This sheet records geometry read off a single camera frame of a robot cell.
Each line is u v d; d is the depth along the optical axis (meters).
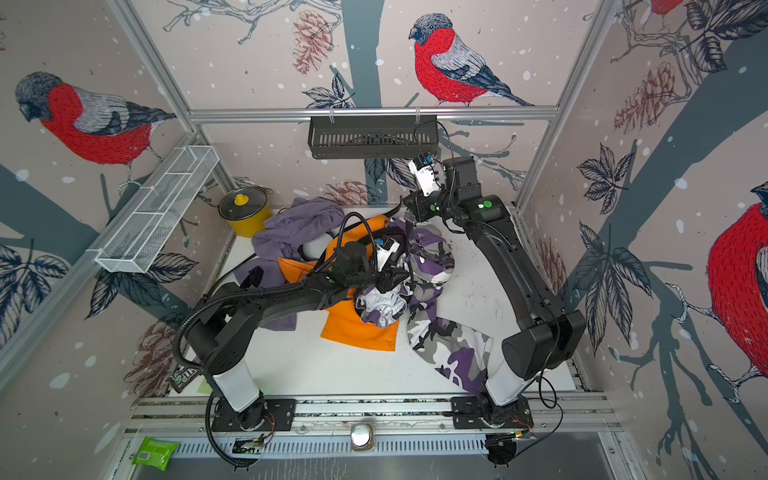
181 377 0.79
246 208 1.07
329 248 1.00
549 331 0.41
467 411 0.73
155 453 0.68
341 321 0.90
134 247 0.71
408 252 0.79
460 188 0.55
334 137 0.95
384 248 0.75
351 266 0.69
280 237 1.02
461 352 0.83
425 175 0.64
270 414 0.73
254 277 0.97
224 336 0.47
